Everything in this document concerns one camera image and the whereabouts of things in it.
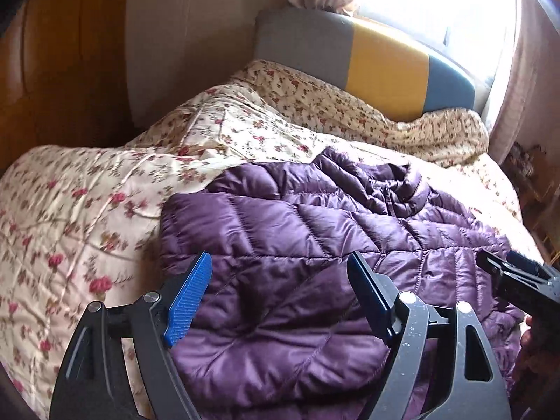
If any wooden wardrobe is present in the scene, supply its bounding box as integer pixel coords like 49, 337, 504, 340
0, 0, 133, 171

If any bright window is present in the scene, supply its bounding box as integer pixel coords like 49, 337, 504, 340
349, 0, 522, 112

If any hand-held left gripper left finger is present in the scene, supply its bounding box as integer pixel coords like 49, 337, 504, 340
49, 251, 214, 420

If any cluttered wooden bedside stand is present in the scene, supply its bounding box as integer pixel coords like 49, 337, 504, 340
500, 139, 560, 268

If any floral pillow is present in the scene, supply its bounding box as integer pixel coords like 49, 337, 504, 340
231, 58, 490, 168

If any large-flower floral quilt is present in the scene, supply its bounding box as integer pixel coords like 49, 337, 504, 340
0, 87, 543, 408

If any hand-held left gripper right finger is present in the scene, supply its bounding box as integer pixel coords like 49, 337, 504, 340
346, 251, 512, 420

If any pink plain curtain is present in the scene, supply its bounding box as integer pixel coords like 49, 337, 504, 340
485, 0, 560, 163

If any purple quilted puffer jacket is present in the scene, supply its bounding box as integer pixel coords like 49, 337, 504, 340
159, 146, 526, 420

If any grey yellow blue headboard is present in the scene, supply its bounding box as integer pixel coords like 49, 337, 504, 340
254, 9, 478, 122

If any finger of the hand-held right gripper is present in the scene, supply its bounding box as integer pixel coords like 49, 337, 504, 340
475, 248, 560, 313

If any person's right hand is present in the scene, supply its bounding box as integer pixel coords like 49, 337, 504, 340
512, 314, 553, 405

